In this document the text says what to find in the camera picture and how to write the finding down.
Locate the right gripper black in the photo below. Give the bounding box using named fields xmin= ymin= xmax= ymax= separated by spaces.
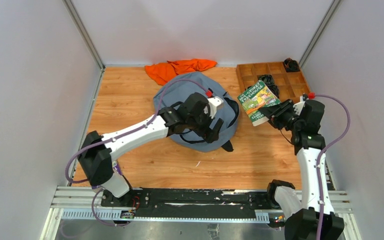
xmin=258 ymin=98 xmax=303 ymax=132

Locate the aluminium frame rail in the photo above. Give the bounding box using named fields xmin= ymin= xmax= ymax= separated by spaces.
xmin=39 ymin=185 xmax=362 ymax=240

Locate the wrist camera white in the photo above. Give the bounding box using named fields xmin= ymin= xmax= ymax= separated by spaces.
xmin=207 ymin=96 xmax=224 ymax=119
xmin=293 ymin=93 xmax=309 ymax=116

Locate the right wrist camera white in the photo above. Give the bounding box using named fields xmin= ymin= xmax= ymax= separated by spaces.
xmin=293 ymin=93 xmax=309 ymax=116

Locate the green treehouse book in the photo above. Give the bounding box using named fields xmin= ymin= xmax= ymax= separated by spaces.
xmin=237 ymin=80 xmax=281 ymax=127

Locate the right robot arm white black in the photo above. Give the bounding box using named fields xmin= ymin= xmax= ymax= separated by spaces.
xmin=258 ymin=99 xmax=345 ymax=240

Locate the rolled dark tie corner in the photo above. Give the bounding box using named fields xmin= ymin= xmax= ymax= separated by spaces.
xmin=282 ymin=58 xmax=301 ymax=73

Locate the rolled dark tie middle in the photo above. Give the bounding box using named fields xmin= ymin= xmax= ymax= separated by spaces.
xmin=258 ymin=74 xmax=275 ymax=86

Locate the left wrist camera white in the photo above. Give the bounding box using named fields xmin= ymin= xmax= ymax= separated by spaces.
xmin=207 ymin=96 xmax=224 ymax=119

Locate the wooden compartment tray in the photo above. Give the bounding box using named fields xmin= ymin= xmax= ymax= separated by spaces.
xmin=236 ymin=61 xmax=311 ymax=103

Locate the blue grey backpack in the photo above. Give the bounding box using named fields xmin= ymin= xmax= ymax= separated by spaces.
xmin=153 ymin=72 xmax=240 ymax=153

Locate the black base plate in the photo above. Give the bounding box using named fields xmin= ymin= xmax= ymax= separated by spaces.
xmin=99 ymin=188 xmax=281 ymax=220

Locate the orange cloth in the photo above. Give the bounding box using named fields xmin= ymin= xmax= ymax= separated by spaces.
xmin=144 ymin=58 xmax=218 ymax=86

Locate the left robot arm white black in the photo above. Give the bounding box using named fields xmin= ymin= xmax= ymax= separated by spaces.
xmin=76 ymin=91 xmax=224 ymax=207

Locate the rolled dark tie lower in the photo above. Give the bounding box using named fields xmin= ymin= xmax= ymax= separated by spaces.
xmin=267 ymin=84 xmax=280 ymax=98

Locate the rolled dark tie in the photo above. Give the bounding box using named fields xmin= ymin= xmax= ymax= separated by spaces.
xmin=258 ymin=74 xmax=275 ymax=86
xmin=267 ymin=84 xmax=280 ymax=98

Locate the purple treehouse book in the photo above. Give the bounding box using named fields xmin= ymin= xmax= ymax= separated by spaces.
xmin=91 ymin=161 xmax=123 ymax=190

